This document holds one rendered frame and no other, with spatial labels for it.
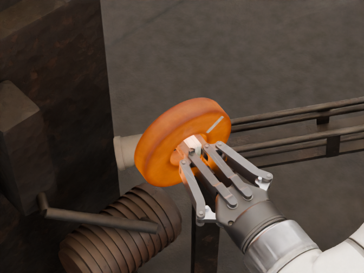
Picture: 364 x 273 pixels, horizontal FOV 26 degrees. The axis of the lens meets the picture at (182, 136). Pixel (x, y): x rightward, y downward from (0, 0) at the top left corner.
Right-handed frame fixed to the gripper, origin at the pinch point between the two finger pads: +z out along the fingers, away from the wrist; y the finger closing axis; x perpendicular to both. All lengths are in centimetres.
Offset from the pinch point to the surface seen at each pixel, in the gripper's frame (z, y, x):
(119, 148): 13.5, -3.6, -15.7
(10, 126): 19.5, -19.3, -5.6
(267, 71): 62, 75, -87
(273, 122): 5.1, 23.0, -17.1
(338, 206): 12, 60, -85
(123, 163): 11.6, -3.9, -17.7
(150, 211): 8.9, -0.4, -32.1
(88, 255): 6.7, -14.5, -32.0
